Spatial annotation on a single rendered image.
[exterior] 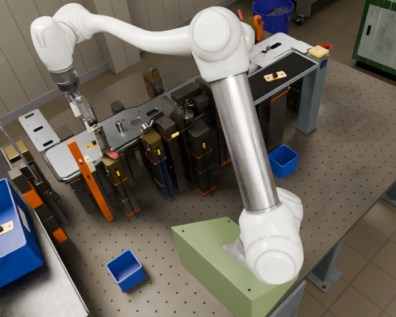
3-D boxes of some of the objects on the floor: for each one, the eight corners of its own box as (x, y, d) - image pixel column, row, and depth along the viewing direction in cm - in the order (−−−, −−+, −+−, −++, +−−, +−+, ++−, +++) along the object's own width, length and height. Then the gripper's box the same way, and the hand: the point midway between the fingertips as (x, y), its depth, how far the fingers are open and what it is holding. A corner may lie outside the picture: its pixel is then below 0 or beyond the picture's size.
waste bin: (300, 50, 360) (307, 1, 325) (274, 66, 347) (277, 17, 311) (269, 34, 384) (272, -12, 348) (243, 50, 370) (242, 3, 334)
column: (292, 334, 191) (308, 281, 142) (251, 380, 179) (253, 340, 130) (249, 292, 208) (249, 231, 159) (209, 331, 196) (196, 279, 147)
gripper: (90, 88, 125) (107, 134, 141) (62, 59, 139) (81, 104, 155) (70, 98, 122) (90, 144, 138) (43, 67, 136) (65, 112, 152)
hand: (84, 120), depth 145 cm, fingers open, 12 cm apart
